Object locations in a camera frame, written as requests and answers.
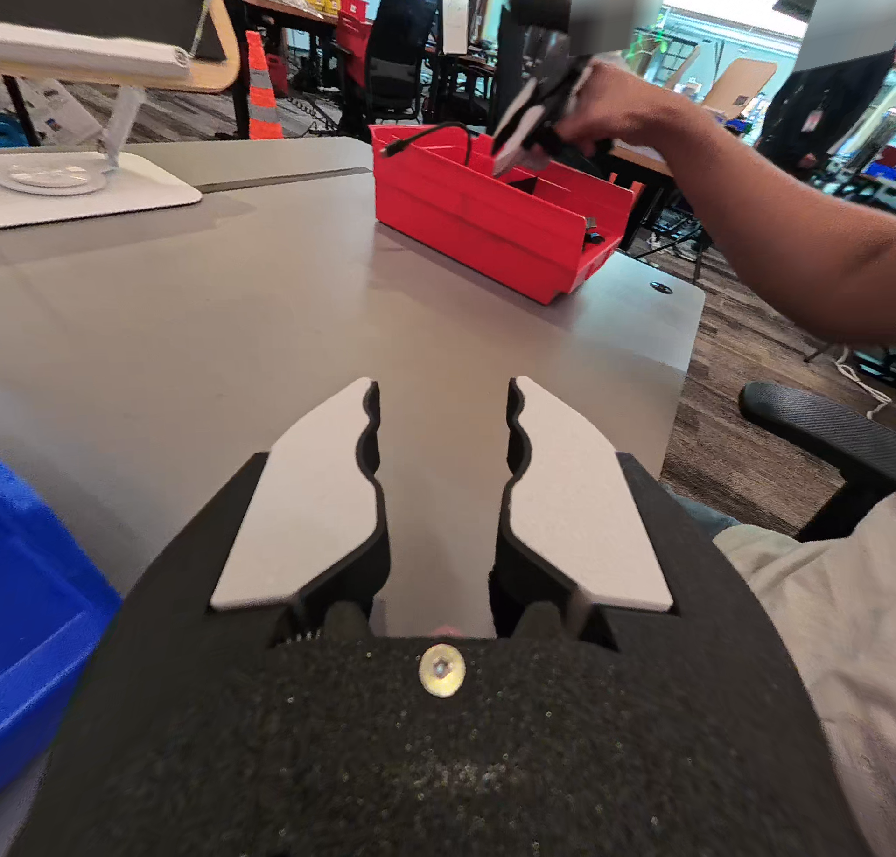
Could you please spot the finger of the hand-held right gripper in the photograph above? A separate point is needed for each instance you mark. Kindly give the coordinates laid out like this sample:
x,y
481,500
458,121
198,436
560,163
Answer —
x,y
515,122
549,118

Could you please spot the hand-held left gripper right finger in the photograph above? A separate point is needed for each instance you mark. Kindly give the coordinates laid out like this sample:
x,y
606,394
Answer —
x,y
588,521

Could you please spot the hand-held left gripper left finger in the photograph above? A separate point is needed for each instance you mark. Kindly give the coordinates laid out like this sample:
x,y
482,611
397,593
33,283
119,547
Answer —
x,y
301,521

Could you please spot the red plastic bin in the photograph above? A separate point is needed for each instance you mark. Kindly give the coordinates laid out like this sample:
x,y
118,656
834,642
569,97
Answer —
x,y
476,220

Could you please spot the blue plastic bin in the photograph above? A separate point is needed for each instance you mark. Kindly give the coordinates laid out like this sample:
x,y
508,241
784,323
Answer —
x,y
42,619

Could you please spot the person's right forearm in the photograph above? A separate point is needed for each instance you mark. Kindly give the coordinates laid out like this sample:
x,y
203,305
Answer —
x,y
784,213

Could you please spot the black office chair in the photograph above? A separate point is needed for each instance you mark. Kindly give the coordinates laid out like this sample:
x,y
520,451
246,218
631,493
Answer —
x,y
392,31

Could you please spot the black chair armrest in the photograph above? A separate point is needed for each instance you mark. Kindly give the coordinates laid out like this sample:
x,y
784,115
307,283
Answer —
x,y
826,444

